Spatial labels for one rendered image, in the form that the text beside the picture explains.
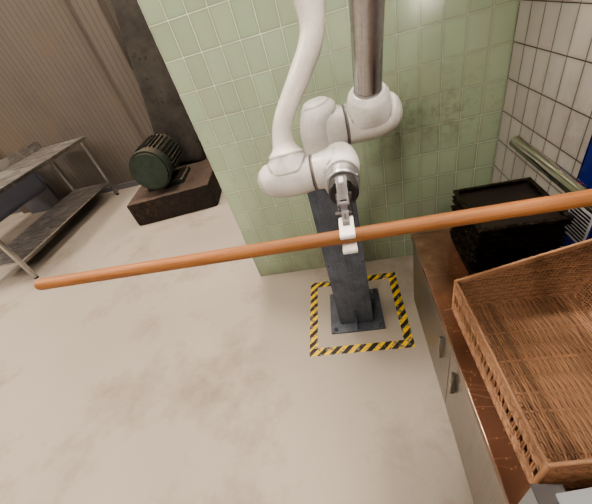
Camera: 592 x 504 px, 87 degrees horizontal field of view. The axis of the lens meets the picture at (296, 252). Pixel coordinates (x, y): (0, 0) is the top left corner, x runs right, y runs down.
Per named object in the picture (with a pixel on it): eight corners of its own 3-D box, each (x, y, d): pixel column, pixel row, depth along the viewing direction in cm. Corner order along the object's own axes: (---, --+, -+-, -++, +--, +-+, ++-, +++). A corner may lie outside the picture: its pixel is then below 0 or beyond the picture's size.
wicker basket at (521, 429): (597, 288, 107) (630, 223, 90) (790, 488, 64) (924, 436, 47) (448, 306, 116) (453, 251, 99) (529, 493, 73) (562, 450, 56)
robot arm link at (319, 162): (364, 189, 86) (317, 199, 89) (359, 164, 98) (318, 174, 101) (358, 152, 79) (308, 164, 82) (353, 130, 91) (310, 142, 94)
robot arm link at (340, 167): (360, 187, 85) (363, 199, 81) (328, 193, 87) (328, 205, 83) (356, 156, 80) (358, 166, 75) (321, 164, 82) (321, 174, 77)
